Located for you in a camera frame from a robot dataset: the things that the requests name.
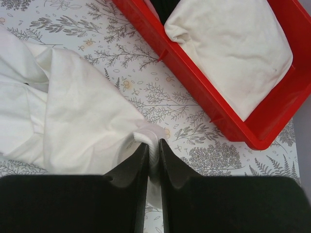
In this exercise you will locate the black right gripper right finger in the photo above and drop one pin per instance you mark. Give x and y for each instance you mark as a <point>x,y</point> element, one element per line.
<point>193,203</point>

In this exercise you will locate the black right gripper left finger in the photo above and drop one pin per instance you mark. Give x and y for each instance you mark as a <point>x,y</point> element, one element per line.
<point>109,203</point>

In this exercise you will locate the white t shirt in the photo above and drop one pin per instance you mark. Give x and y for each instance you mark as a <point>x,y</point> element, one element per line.
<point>60,113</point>

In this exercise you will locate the red plastic bin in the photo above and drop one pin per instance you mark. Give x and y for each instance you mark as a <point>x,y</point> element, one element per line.
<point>274,112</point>

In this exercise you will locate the cream folded t shirt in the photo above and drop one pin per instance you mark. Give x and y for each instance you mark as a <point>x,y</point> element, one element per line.
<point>238,44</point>

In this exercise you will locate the floral table mat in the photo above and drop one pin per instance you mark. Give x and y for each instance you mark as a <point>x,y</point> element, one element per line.
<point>100,33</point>

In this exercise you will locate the black t shirt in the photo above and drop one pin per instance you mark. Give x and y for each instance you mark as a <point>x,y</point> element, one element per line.
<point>169,11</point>

